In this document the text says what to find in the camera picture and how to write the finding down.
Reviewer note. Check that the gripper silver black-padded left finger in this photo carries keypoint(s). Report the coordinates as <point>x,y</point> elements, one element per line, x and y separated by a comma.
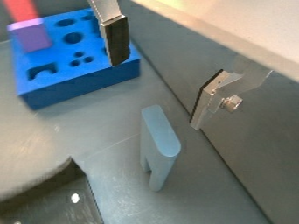
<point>113,29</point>

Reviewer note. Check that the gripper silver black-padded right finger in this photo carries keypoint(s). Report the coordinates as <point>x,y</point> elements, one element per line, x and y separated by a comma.
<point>219,93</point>

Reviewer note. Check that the red rectangular block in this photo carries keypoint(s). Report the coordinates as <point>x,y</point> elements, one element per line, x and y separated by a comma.
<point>20,9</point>

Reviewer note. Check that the purple block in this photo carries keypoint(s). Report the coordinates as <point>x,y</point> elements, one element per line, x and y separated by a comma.
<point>30,34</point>

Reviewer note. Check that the light blue square-circle object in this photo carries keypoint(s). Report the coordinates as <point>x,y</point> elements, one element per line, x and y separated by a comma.
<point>159,146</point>

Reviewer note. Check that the blue shape-sorter base block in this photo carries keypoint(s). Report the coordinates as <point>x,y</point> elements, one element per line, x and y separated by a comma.
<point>72,67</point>

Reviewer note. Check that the black curved fixture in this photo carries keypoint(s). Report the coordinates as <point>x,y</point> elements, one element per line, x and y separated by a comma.
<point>57,198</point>

